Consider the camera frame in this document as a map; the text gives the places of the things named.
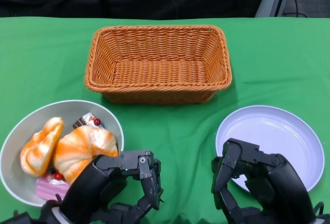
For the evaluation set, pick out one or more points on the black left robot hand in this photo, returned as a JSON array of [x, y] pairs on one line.
[[90, 180]]

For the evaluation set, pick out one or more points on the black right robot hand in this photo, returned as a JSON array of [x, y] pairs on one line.
[[281, 182]]

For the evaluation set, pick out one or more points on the elongated orange striped bread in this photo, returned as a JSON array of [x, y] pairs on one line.
[[41, 146]]

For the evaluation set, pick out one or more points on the grey round bowl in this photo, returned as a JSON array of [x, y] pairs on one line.
[[64, 110]]

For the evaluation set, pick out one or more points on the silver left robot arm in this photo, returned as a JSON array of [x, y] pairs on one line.
[[55, 215]]

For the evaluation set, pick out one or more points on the pink layered cake slice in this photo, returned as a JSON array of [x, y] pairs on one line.
[[49, 190]]

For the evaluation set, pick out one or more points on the white round plate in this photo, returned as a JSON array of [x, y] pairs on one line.
[[270, 131]]

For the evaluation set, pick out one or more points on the chocolate cake slice with cherry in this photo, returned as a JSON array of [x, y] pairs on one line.
[[86, 120]]

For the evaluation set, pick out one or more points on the orange wicker basket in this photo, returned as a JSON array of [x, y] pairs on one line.
[[159, 71]]

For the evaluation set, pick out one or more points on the green tablecloth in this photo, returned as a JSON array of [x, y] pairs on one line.
[[270, 53]]

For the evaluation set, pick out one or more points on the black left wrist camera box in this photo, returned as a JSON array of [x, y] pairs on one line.
[[15, 218]]

